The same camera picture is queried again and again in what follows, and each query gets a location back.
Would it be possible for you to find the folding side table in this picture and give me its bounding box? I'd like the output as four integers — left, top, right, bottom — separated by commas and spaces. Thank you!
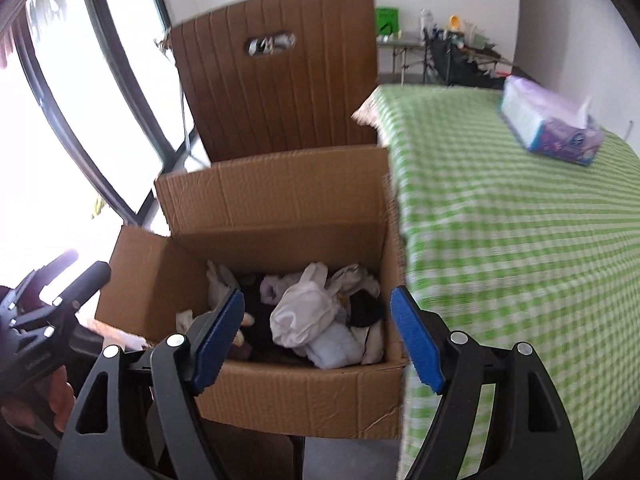
377, 30, 516, 86

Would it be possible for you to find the green checked tablecloth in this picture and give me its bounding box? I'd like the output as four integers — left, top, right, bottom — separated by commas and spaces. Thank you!
352, 82, 640, 480

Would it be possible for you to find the green box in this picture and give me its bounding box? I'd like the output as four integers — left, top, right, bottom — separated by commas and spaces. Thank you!
375, 6, 402, 37

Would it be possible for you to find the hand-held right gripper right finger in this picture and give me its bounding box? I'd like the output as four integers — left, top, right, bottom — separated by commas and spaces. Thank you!
390, 285, 585, 480

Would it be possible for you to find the white crumpled cloth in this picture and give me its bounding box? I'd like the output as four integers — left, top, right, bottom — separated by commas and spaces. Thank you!
327, 264, 381, 298
206, 260, 241, 311

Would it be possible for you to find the purple tissue box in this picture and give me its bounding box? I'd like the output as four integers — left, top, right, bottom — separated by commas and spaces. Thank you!
500, 75, 606, 167

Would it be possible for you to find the brown cardboard box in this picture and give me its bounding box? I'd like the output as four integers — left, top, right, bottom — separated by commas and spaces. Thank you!
95, 145, 408, 441

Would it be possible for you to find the dark window frame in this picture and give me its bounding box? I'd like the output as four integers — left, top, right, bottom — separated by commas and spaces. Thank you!
15, 0, 213, 226

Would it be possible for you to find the person's left hand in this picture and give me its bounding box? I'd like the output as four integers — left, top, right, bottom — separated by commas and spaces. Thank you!
0, 364, 77, 436

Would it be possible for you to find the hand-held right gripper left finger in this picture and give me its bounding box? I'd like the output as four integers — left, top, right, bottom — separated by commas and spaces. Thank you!
54, 287, 247, 480

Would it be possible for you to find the beige sock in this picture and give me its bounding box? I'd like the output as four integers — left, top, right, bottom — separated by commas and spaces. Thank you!
360, 322, 386, 366

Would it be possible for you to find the brown wooden chair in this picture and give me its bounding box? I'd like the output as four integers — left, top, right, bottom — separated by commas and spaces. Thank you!
87, 0, 381, 480

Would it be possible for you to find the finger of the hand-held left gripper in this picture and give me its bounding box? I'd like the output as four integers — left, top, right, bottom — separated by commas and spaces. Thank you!
50, 261, 112, 313
14, 249, 80, 306

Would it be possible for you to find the white sock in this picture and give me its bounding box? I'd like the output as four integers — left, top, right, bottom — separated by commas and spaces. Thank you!
305, 322, 363, 370
270, 262, 341, 348

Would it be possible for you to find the black sock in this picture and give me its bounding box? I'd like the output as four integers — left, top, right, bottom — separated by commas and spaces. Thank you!
347, 290, 386, 328

